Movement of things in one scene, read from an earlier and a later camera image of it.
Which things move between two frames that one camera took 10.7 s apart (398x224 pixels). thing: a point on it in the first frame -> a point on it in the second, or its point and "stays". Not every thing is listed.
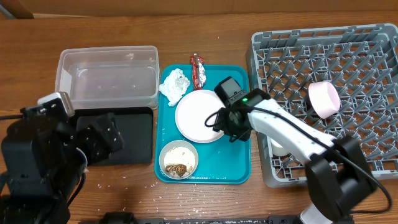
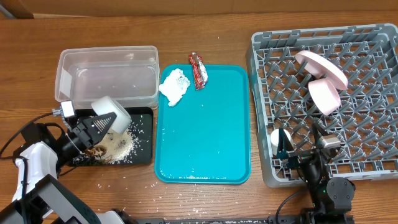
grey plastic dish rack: (360, 61) stays
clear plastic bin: (109, 76) stays
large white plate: (191, 113) -> (319, 65)
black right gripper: (226, 125) -> (302, 154)
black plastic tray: (136, 126) stays
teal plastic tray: (179, 158) stays
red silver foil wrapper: (199, 71) stays
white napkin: (175, 86) stays
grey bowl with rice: (178, 159) -> (107, 104)
